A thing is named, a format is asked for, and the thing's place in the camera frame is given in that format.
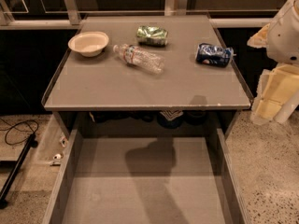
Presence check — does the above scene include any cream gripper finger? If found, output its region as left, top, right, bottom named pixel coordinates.
left=250, top=63, right=299, bottom=125
left=247, top=23, right=270, bottom=49

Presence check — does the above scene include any blue pepsi can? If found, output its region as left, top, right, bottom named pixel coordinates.
left=195, top=43, right=234, bottom=67

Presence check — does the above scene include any crushed green soda can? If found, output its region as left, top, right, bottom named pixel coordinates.
left=136, top=25, right=168, bottom=47

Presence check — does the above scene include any open grey top drawer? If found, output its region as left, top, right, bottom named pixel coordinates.
left=42, top=129, right=251, bottom=224

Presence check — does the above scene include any grey cabinet with top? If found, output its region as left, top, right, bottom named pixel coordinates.
left=41, top=13, right=255, bottom=139

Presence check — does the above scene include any metal window railing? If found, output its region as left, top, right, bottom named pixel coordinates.
left=0, top=0, right=299, bottom=30

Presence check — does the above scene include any clear plastic water bottle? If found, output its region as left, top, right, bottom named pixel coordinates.
left=113, top=44, right=164, bottom=75

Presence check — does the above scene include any white paper bowl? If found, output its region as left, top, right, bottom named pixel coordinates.
left=68, top=32, right=109, bottom=57

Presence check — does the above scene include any black stand leg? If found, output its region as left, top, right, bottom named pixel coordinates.
left=0, top=133, right=38, bottom=209

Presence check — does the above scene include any white cylindrical robot post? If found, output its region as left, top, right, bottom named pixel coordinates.
left=274, top=90, right=299, bottom=123

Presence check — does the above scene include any black cable on floor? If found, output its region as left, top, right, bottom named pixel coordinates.
left=0, top=118, right=40, bottom=147

